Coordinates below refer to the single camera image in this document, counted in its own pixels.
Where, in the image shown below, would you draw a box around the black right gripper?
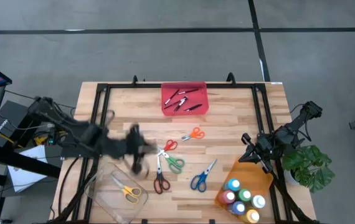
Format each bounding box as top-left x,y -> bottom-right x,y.
239,133 -> 277,174

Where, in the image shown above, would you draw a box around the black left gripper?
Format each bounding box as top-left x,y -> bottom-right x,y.
123,123 -> 159,175

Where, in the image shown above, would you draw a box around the black and red scissors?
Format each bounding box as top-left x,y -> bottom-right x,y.
153,154 -> 171,195

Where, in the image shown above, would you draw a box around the teal paint bottle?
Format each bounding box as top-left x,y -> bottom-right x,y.
228,177 -> 242,192

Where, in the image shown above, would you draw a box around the green paint bottle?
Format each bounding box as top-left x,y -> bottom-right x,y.
238,189 -> 252,203

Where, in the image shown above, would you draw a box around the orange scissors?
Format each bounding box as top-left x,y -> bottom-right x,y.
181,126 -> 206,142

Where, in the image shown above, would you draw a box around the white paint bottle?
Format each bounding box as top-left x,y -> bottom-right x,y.
251,194 -> 266,209

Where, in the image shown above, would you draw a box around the red paint bottle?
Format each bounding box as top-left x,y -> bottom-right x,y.
222,190 -> 237,205

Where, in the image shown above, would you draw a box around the yellow scissors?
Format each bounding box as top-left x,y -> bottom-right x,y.
110,175 -> 142,205

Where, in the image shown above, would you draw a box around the blue paint bottle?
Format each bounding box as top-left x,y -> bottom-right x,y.
229,200 -> 246,216

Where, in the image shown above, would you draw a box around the yellow paint bottle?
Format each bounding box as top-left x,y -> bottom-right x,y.
242,208 -> 261,224

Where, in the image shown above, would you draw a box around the long thin black paintbrush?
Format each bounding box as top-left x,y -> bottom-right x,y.
177,88 -> 200,95

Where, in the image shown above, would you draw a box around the orange translucent plastic bin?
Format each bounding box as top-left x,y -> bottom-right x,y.
214,155 -> 274,223

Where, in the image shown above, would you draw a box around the green scissors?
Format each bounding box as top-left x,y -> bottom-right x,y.
158,148 -> 186,174

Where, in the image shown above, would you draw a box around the white plant pot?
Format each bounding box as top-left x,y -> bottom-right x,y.
283,169 -> 300,187

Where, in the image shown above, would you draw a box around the blue scissors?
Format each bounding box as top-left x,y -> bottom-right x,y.
190,158 -> 218,193

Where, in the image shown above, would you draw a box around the green potted plant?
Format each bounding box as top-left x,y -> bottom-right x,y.
282,144 -> 336,194

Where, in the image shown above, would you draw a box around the pink translucent plastic bin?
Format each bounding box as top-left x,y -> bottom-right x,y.
161,81 -> 210,116

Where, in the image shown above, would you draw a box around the clear plastic bin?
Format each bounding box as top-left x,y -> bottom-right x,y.
83,161 -> 149,224

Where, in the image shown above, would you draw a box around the black metal stand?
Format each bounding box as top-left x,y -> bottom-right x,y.
0,144 -> 62,224

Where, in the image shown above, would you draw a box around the white paper sheet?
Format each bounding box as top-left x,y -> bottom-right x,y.
7,144 -> 49,193

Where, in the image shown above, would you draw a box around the black equipment box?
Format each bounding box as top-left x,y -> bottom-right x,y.
0,100 -> 45,147

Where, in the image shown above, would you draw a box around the black metal table frame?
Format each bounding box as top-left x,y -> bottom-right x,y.
48,73 -> 320,224

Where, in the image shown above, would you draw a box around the thick black cable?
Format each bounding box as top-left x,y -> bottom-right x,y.
57,157 -> 82,218

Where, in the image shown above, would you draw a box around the thin black floor cable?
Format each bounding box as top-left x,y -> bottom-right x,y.
4,89 -> 76,118

